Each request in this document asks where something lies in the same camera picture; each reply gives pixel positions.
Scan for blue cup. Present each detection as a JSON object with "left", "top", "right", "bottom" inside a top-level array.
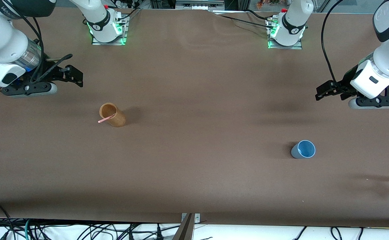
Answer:
[{"left": 291, "top": 140, "right": 316, "bottom": 159}]

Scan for black cable on tabletop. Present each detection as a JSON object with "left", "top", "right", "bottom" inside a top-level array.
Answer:
[{"left": 211, "top": 10, "right": 275, "bottom": 30}]

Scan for brown stand leg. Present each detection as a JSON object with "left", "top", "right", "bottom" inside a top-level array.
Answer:
[{"left": 172, "top": 213, "right": 195, "bottom": 240}]

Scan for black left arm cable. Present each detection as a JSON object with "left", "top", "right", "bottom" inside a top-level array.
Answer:
[{"left": 320, "top": 0, "right": 345, "bottom": 88}]

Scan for grey metal box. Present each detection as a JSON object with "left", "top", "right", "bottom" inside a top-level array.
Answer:
[{"left": 175, "top": 0, "right": 225, "bottom": 10}]

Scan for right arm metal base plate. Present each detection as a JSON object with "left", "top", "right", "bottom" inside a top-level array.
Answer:
[{"left": 91, "top": 14, "right": 129, "bottom": 46}]

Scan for brown bamboo cup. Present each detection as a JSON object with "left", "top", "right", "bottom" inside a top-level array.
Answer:
[{"left": 99, "top": 103, "right": 127, "bottom": 128}]

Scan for metal table bracket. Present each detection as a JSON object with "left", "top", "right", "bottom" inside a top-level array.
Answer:
[{"left": 181, "top": 213, "right": 201, "bottom": 224}]

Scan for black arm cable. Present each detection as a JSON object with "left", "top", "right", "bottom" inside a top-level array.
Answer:
[
  {"left": 320, "top": 0, "right": 345, "bottom": 88},
  {"left": 1, "top": 0, "right": 73, "bottom": 84}
]

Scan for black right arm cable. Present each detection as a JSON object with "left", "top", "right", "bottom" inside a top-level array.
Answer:
[{"left": 1, "top": 0, "right": 73, "bottom": 84}]

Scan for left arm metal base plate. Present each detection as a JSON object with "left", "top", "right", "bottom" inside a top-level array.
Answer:
[{"left": 266, "top": 16, "right": 303, "bottom": 50}]

